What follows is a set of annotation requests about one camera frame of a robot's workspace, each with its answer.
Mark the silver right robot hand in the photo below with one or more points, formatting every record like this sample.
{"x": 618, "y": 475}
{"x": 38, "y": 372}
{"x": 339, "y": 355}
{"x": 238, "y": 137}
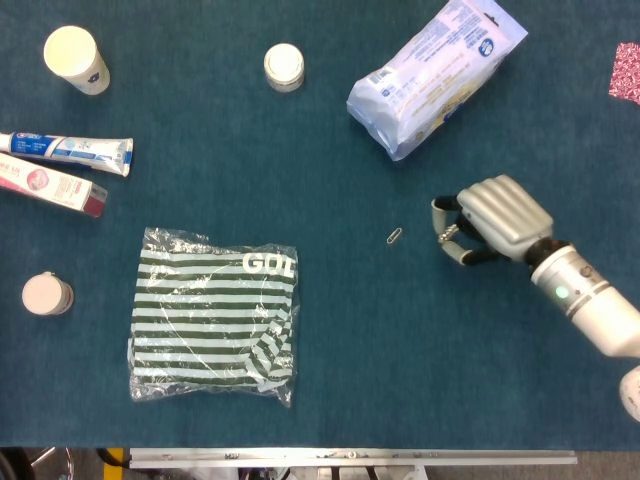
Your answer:
{"x": 505, "y": 215}

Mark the metal paper clip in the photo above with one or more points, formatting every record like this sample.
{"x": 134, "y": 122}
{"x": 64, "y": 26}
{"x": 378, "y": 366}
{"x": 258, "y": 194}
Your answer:
{"x": 394, "y": 235}

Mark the white blue plastic package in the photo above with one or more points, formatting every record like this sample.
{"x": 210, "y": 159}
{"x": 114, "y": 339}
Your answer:
{"x": 435, "y": 80}

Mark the red white patterned cloth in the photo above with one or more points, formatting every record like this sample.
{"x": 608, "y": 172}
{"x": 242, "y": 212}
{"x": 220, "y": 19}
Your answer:
{"x": 626, "y": 74}

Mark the small white lidded jar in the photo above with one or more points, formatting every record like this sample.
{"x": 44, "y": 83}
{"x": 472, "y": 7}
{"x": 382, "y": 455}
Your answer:
{"x": 284, "y": 66}

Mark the green striped shirt in bag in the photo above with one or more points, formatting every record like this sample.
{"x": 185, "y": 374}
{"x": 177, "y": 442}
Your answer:
{"x": 215, "y": 315}

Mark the blue white toothpaste tube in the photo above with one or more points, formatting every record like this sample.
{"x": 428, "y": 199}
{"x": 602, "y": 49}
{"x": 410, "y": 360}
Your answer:
{"x": 70, "y": 150}

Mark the pink white toothpaste box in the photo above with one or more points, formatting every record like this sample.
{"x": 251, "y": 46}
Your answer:
{"x": 50, "y": 187}

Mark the white paper cup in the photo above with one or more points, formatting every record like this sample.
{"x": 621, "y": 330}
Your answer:
{"x": 74, "y": 57}

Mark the white jar with pink label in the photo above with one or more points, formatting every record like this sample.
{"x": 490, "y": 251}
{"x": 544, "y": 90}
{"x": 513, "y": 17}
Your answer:
{"x": 46, "y": 294}

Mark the aluminium frame rail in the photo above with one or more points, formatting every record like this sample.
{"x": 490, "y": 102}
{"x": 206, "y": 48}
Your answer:
{"x": 350, "y": 457}

